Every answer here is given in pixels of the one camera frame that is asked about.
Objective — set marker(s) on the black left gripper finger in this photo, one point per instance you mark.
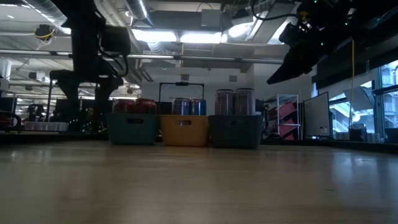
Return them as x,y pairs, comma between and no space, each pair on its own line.
101,109
71,105

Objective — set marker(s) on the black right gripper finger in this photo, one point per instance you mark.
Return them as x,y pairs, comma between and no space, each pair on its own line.
298,69
289,62

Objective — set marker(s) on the teal plastic bin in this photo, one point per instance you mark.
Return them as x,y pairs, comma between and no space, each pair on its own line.
132,130

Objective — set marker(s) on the yellow plastic bin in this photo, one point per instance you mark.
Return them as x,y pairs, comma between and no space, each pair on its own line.
184,133

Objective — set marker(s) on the dark grey plastic bin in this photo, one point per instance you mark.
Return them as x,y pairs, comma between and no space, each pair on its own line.
235,133

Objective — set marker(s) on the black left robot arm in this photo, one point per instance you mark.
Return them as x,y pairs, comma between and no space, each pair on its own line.
84,18

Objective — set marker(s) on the white tray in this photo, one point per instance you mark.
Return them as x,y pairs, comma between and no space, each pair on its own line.
46,126

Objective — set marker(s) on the white rack with red bins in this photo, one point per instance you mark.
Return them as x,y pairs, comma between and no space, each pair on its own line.
287,110

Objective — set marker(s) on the white board panel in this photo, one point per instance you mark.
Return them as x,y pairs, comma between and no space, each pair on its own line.
317,115

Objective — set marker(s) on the black ceiling sensor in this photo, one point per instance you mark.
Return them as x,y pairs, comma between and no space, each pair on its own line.
44,32

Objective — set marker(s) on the ceiling light panel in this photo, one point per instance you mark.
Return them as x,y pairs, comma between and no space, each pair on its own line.
154,35
200,38

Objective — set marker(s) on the long grey ceiling pipe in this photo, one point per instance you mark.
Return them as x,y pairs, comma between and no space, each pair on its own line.
202,58

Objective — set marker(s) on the black round bin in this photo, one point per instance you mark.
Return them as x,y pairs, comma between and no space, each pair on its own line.
358,133

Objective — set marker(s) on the grey ceiling junction box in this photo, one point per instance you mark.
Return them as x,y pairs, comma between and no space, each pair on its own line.
211,18

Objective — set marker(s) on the rectangular metal air duct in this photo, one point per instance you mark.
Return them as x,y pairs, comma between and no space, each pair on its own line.
248,31

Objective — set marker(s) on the small silver ventilation duct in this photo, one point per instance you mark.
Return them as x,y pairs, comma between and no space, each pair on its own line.
138,9

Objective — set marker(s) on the black aluminium table frame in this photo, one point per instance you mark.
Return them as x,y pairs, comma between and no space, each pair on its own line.
326,143

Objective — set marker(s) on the black gantry frame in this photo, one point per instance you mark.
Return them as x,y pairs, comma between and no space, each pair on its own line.
182,83

